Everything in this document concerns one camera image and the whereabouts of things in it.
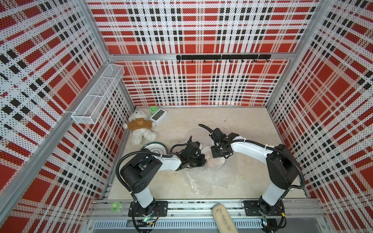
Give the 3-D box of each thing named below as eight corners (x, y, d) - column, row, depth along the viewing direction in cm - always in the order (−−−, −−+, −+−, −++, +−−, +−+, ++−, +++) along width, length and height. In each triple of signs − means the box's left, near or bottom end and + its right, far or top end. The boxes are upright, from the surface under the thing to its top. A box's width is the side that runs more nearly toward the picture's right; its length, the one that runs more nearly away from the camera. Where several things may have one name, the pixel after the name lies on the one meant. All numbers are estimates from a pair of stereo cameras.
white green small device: (151, 121, 113) (149, 117, 110) (161, 111, 120) (160, 107, 117) (158, 124, 111) (157, 121, 108) (168, 114, 118) (167, 111, 115)
